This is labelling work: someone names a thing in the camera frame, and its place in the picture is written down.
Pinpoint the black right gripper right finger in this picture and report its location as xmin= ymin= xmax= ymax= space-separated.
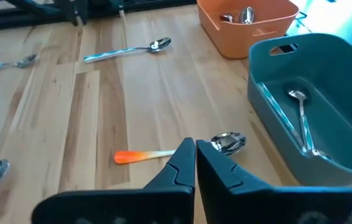
xmin=196 ymin=139 xmax=352 ymax=224

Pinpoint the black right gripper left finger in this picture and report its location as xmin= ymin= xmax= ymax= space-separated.
xmin=31 ymin=138 xmax=197 ymax=224

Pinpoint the orange plastic bin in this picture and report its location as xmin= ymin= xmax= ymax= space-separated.
xmin=196 ymin=0 xmax=300 ymax=60

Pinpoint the teal plastic bin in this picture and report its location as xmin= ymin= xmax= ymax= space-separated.
xmin=247 ymin=33 xmax=352 ymax=187

